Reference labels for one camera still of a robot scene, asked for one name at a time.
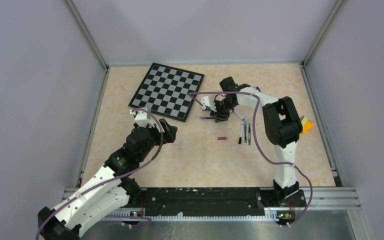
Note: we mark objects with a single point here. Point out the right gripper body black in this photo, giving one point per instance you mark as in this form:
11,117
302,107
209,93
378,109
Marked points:
223,107

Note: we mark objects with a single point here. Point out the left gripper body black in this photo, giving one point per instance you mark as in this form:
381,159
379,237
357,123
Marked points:
155,139

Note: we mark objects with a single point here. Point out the green gel pen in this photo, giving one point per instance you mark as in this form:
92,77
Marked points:
249,134

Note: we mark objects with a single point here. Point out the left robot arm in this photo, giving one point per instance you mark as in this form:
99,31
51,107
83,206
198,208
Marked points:
109,188

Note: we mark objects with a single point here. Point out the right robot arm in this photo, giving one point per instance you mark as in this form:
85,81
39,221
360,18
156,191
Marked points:
282,127

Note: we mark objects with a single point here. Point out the blue gel pen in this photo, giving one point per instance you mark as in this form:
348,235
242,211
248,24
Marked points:
245,131

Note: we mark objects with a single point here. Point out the black grey chessboard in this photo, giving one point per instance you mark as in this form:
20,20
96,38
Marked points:
165,90

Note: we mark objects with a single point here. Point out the yellow orange block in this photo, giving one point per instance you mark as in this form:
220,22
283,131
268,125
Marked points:
306,124

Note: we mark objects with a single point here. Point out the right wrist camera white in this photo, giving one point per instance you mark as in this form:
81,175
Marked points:
208,103

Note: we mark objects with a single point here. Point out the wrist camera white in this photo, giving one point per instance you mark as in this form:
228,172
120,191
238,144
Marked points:
208,103
143,118

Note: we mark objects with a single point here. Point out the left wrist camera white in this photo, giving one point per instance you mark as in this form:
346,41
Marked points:
143,118

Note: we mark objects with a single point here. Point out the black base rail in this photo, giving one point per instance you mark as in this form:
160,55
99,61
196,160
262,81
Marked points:
212,201

